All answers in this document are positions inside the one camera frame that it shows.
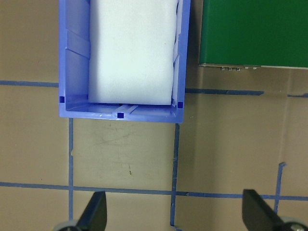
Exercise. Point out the blue plastic storage bin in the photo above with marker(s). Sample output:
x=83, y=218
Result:
x=75, y=72

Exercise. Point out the white foam pad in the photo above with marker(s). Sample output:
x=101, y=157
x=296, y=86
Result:
x=131, y=53

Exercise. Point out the green conveyor belt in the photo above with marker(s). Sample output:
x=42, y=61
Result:
x=252, y=31

